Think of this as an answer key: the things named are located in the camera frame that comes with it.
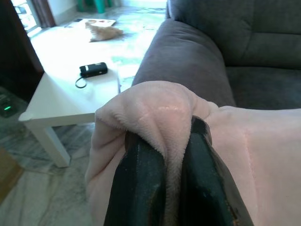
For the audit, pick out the white printed floor mat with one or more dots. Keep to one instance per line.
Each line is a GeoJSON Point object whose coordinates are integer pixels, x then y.
{"type": "Point", "coordinates": [103, 22]}

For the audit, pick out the brown curtain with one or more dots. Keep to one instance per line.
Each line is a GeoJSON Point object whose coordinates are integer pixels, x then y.
{"type": "Point", "coordinates": [43, 11]}

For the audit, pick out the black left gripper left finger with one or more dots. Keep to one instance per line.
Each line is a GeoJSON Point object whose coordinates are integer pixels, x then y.
{"type": "Point", "coordinates": [141, 183]}

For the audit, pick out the dark wooden cabinet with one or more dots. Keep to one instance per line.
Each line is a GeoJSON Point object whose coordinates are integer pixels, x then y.
{"type": "Point", "coordinates": [14, 58]}

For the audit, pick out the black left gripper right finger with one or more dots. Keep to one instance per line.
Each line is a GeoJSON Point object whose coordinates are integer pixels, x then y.
{"type": "Point", "coordinates": [204, 179]}

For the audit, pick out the teal plastic stool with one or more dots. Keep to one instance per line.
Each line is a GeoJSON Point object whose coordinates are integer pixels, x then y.
{"type": "Point", "coordinates": [96, 5]}

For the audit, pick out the pink plush pillow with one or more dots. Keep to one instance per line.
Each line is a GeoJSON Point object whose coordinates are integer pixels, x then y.
{"type": "Point", "coordinates": [258, 164]}

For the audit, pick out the white square side table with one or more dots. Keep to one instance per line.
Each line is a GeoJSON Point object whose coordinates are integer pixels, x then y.
{"type": "Point", "coordinates": [70, 99]}

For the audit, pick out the black device with green light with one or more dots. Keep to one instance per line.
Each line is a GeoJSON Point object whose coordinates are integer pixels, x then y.
{"type": "Point", "coordinates": [9, 106]}

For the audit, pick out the dark grey fabric sofa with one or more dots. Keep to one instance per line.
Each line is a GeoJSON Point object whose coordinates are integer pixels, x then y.
{"type": "Point", "coordinates": [247, 47]}

